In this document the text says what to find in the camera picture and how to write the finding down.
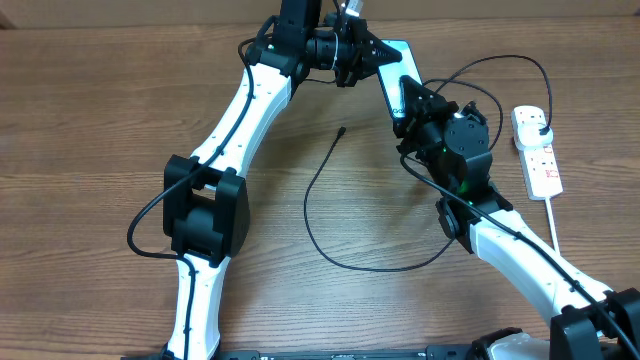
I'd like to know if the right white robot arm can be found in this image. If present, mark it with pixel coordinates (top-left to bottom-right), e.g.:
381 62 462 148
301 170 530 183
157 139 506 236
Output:
394 75 639 359

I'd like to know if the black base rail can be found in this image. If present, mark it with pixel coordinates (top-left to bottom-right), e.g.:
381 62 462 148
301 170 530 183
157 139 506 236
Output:
122 327 556 360

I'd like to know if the white power strip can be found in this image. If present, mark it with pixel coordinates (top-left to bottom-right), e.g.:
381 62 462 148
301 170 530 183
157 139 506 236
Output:
511 105 563 200

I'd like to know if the black charging cable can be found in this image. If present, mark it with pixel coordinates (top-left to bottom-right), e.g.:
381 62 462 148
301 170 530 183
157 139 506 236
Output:
302 54 554 274

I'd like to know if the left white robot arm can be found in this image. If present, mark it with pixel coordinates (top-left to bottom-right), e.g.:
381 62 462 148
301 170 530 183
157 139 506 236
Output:
160 0 401 359

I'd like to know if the Galaxy S24+ smartphone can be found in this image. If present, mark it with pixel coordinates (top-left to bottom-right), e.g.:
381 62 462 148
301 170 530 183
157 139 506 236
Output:
378 39 421 122

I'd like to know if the white charger adapter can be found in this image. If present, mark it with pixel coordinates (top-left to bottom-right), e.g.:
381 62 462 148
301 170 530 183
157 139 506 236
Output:
514 122 554 151

